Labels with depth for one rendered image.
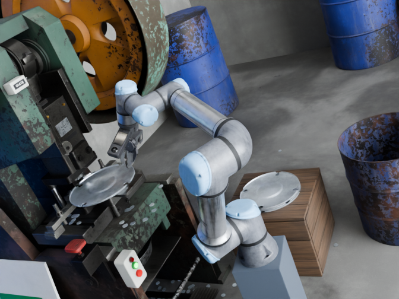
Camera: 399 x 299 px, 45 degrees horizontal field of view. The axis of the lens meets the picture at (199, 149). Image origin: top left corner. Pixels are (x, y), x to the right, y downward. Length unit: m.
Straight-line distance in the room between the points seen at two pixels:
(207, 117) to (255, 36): 3.71
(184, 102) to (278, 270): 0.68
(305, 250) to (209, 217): 0.83
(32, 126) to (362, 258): 1.55
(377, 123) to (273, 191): 0.61
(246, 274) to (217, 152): 0.63
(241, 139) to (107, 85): 1.02
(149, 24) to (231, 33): 3.33
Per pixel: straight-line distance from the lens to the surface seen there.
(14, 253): 2.29
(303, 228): 2.16
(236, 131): 1.38
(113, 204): 2.02
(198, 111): 1.52
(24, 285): 2.35
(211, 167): 1.31
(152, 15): 1.99
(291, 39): 5.05
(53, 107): 1.96
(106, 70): 2.21
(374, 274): 2.31
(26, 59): 1.89
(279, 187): 2.31
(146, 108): 1.60
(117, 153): 1.74
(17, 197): 2.15
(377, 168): 2.14
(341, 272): 2.35
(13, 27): 1.95
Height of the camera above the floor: 1.63
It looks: 25 degrees down
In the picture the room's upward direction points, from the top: 22 degrees counter-clockwise
